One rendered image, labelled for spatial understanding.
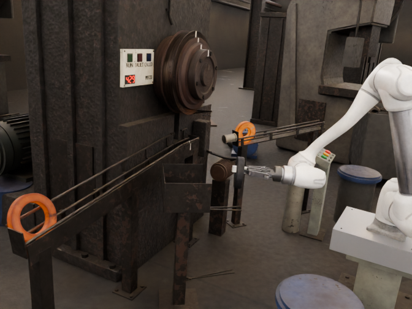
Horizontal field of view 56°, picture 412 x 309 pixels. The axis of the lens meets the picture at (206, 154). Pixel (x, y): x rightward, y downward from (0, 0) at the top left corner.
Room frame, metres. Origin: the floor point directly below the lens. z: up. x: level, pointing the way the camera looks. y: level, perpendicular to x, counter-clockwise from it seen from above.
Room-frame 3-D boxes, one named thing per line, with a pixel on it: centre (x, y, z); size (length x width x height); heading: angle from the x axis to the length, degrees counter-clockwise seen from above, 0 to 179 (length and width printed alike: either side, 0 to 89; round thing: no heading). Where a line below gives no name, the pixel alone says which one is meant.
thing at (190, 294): (1.66, 0.09, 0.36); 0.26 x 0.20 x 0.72; 10
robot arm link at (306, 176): (1.77, -0.50, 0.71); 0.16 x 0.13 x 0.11; 90
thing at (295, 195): (2.59, -0.66, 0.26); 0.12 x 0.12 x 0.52
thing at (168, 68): (2.26, 0.13, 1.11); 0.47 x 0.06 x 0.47; 155
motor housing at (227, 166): (2.50, -0.13, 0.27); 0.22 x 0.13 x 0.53; 155
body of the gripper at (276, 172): (1.75, -0.32, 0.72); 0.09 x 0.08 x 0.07; 90
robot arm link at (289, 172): (1.75, -0.40, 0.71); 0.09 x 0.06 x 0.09; 0
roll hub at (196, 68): (2.22, 0.04, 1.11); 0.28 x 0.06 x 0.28; 155
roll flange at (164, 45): (2.29, 0.21, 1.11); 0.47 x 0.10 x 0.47; 155
